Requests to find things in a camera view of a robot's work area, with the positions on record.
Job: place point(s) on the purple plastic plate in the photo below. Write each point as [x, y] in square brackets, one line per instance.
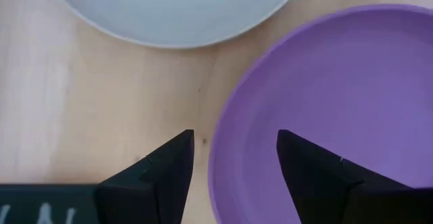
[338, 82]

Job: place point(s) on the pale pinkish plastic plate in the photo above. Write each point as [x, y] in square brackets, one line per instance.
[176, 11]

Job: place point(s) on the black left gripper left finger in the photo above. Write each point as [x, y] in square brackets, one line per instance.
[162, 186]

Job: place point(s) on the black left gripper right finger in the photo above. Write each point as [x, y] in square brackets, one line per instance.
[324, 190]

